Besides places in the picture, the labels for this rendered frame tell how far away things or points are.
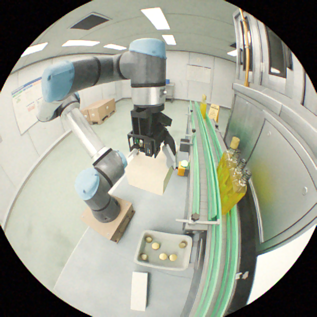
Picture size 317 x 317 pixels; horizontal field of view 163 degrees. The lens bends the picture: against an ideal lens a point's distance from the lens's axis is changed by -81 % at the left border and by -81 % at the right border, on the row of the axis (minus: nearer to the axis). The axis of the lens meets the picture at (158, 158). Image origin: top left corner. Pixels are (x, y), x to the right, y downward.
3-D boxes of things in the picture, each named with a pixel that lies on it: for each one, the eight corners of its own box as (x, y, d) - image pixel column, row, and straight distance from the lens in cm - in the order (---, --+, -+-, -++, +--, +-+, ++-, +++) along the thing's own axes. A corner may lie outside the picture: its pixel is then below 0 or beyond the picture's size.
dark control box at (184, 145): (188, 152, 104) (189, 144, 99) (178, 151, 103) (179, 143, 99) (188, 146, 110) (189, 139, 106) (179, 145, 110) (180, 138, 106)
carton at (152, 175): (128, 184, 41) (124, 169, 36) (148, 155, 51) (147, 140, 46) (162, 195, 38) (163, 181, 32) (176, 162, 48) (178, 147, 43)
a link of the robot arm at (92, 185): (82, 201, 59) (66, 181, 50) (99, 182, 61) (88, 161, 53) (98, 215, 51) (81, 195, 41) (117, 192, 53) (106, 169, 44)
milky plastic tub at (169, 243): (183, 269, 63) (187, 271, 55) (136, 262, 63) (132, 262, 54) (188, 239, 64) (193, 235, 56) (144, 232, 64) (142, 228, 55)
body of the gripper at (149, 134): (129, 153, 32) (122, 109, 26) (143, 137, 37) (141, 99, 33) (156, 161, 29) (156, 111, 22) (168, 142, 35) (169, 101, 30)
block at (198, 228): (202, 234, 60) (208, 231, 54) (182, 233, 58) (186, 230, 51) (203, 228, 61) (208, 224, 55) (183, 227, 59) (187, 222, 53)
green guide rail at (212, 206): (209, 222, 55) (216, 214, 49) (207, 221, 55) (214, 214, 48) (194, 105, 201) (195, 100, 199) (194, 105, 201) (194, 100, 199)
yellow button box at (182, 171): (187, 177, 84) (189, 169, 78) (176, 175, 83) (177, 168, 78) (187, 169, 88) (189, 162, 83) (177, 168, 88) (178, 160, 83)
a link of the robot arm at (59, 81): (31, 110, 69) (47, 49, 23) (47, 101, 71) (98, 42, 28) (37, 130, 68) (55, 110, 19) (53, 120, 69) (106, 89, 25)
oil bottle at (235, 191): (225, 215, 60) (249, 189, 45) (214, 215, 58) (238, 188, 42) (224, 205, 63) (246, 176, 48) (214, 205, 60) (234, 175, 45)
